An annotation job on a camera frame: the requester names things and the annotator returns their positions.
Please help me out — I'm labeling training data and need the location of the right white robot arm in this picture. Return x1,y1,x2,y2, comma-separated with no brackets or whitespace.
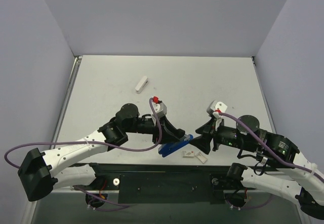
190,110,323,220

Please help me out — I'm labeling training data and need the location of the purple cable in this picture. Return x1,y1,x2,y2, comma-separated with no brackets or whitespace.
4,97,164,169
215,111,324,181

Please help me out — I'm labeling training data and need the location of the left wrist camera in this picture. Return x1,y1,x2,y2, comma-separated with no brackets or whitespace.
152,96,167,118

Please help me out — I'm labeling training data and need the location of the aluminium frame rail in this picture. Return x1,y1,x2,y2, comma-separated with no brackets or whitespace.
52,56,83,143

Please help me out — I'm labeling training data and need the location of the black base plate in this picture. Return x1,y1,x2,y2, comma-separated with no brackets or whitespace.
81,163,247,204

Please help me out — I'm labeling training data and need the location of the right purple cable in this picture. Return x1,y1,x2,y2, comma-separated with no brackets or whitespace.
215,111,324,181

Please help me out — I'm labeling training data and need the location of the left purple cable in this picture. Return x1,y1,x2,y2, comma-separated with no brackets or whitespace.
4,97,164,169

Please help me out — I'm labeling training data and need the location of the blue and black stapler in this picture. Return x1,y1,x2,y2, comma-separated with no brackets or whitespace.
158,134,193,158

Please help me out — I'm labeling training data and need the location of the small staple box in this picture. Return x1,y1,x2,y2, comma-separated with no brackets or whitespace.
182,151,195,158

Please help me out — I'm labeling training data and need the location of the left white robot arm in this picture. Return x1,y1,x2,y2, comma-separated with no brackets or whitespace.
18,101,192,202

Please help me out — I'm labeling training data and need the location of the white stapler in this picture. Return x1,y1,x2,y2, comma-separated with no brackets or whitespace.
135,76,149,94

